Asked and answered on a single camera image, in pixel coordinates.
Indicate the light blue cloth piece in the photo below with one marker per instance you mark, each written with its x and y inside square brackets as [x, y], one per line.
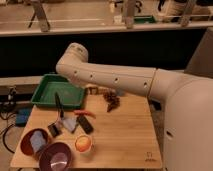
[70, 124]

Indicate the purple bowl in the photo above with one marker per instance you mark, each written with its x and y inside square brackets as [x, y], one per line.
[56, 157]

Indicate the black rectangular remote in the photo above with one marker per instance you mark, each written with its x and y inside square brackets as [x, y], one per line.
[85, 124]

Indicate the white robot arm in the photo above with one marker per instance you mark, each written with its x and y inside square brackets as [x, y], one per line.
[187, 99]

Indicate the green plastic tray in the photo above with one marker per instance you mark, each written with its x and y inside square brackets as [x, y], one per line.
[71, 97]

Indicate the small black block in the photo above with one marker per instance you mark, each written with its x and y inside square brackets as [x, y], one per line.
[54, 130]

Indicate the black handled knife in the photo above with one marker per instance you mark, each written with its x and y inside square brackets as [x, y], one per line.
[59, 105]

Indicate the blue box on floor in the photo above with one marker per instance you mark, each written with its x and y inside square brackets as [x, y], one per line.
[22, 116]

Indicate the orange fruit in cup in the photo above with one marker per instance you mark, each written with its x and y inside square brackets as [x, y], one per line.
[83, 143]

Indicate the wooden block toy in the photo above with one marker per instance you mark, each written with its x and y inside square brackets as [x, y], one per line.
[94, 90]

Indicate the red chili pepper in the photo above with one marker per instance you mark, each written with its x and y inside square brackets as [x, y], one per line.
[84, 112]

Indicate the brown bowl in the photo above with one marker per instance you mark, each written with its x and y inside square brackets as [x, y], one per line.
[26, 147]

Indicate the blue sponge in bowl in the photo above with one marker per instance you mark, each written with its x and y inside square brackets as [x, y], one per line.
[37, 141]

